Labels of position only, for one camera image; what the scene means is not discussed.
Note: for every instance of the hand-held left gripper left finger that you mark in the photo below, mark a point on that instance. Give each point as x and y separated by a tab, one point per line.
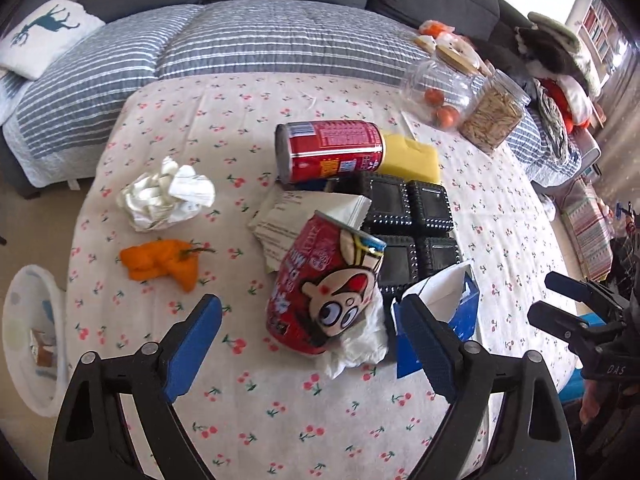
192	345

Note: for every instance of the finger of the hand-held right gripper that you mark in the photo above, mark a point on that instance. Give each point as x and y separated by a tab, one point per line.
575	287
555	321

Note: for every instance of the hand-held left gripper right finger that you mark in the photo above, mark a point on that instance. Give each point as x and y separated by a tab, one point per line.
430	345

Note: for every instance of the blue carton box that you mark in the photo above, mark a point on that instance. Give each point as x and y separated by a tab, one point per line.
465	315

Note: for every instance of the crushed red cartoon can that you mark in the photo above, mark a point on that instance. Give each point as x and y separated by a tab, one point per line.
310	280

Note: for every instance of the white paper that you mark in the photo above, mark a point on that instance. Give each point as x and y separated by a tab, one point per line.
160	195

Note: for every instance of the white trash bin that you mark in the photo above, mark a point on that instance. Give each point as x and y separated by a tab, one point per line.
22	385

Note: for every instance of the person's right hand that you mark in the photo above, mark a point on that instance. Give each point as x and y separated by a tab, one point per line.
597	397

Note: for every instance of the striped patterned bag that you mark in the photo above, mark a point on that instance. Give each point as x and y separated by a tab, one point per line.
590	232

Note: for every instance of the crumpled white tissue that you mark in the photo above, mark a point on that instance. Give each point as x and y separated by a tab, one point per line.
355	352

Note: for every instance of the orange habanero pepper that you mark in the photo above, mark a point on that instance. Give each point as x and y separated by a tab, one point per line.
160	260

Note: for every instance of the black plastic food tray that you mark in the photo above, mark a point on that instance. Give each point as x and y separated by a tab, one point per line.
425	205

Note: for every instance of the brown wrapper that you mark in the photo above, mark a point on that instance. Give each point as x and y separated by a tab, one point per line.
44	354

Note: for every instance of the folded paper leaflets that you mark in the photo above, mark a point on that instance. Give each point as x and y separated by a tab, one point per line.
280	220

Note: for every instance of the red white cloth pile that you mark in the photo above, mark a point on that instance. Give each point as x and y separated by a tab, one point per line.
567	97

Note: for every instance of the yellow sponge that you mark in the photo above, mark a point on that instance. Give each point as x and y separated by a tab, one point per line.
410	155

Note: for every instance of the clear jar of sunflower seeds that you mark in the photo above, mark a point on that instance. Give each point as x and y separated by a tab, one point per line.
492	115

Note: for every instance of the red drink can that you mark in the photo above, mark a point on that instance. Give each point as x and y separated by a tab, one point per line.
340	152

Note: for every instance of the tangerine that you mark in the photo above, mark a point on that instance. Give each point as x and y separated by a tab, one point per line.
433	96
447	117

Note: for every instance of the black white plush toy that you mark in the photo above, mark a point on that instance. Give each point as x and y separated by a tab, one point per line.
547	47

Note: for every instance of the clear glass jar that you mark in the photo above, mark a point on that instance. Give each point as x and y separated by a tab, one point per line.
440	80

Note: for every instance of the wooden jar lid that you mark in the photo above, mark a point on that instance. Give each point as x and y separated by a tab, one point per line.
462	57

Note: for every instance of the bookshelf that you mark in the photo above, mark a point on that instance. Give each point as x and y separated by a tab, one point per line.
602	30

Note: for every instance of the cherry print tablecloth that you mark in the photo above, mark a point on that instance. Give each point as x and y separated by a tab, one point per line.
300	105

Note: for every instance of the orange white plush toy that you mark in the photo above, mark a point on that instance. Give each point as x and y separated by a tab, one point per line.
442	35

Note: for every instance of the grey white striped quilt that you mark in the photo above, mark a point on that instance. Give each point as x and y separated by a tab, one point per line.
250	40

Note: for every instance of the white deer print pillow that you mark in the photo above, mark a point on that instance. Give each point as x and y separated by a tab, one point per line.
45	35

